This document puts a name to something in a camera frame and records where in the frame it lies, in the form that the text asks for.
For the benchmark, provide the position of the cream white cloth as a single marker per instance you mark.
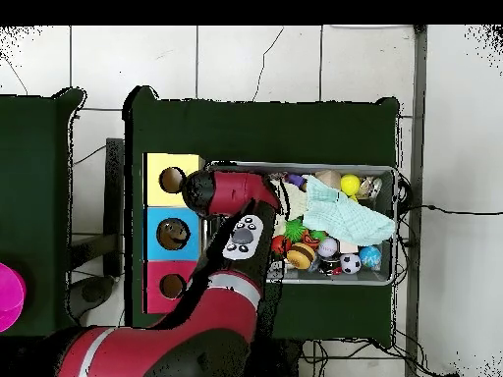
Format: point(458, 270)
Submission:
point(294, 200)

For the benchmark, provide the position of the yellow ball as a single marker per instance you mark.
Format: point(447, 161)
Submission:
point(349, 184)

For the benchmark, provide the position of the toy burger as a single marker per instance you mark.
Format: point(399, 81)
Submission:
point(300, 255)

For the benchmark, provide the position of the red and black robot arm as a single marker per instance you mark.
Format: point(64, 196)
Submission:
point(232, 192)

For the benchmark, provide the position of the mint green cloth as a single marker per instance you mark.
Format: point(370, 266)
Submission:
point(346, 216)

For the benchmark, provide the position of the grey metal bar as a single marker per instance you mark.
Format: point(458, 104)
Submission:
point(416, 118)

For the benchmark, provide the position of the black upright panel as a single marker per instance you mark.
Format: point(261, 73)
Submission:
point(114, 196)

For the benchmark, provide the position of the wooden box with three holes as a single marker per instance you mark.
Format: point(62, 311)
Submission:
point(157, 196)

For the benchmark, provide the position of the blue globe ball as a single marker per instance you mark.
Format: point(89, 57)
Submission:
point(370, 256)

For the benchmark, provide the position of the magenta plastic bowl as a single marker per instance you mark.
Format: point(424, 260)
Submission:
point(10, 294)

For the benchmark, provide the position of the dark green tablecloth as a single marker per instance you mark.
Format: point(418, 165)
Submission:
point(35, 176)
point(255, 129)

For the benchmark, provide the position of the black and white football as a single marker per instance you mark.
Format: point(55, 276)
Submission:
point(350, 264)

